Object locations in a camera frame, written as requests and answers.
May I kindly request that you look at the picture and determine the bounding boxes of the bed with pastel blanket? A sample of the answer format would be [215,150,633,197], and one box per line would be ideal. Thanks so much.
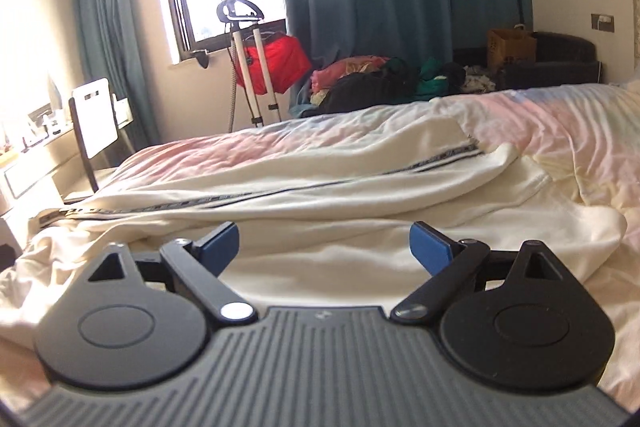
[0,82,640,408]

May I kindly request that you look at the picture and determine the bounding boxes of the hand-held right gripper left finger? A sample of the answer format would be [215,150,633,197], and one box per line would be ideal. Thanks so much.
[82,221,256,325]

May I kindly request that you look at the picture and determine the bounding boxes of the narrow teal curtain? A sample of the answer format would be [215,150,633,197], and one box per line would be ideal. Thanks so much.
[74,0,163,152]

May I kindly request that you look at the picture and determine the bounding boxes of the black clothes pile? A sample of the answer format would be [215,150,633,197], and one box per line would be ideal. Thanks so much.
[315,69,421,115]

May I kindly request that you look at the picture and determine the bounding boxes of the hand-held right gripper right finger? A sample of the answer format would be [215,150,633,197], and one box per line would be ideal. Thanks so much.
[389,221,571,325]

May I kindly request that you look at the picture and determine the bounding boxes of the pink clothes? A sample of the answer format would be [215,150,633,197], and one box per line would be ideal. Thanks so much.
[310,55,391,92]

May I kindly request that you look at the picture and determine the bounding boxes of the patterned light cloth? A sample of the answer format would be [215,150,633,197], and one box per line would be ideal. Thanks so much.
[462,66,498,94]

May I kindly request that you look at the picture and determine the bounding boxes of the white backed dark chair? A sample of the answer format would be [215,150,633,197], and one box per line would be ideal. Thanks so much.
[67,78,133,202]

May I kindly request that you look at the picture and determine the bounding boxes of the dark armchair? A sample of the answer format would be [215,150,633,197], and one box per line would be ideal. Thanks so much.
[452,32,601,92]

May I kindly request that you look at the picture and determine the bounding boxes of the standing garment steamer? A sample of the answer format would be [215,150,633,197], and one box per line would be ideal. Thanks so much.
[215,0,281,132]

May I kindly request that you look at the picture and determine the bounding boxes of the white dressing table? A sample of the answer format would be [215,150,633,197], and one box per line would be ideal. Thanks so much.
[0,134,96,253]

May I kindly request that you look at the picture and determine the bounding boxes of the brown cardboard box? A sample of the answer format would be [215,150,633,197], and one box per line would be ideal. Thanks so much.
[486,24,538,75]

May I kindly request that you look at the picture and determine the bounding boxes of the green garment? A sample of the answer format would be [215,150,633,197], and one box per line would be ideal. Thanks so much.
[385,57,451,100]

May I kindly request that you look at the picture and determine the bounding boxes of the red cloth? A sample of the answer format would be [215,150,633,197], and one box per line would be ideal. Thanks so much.
[235,34,313,95]

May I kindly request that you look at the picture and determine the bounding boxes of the white wall box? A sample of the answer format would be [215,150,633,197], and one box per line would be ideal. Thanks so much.
[114,94,133,126]

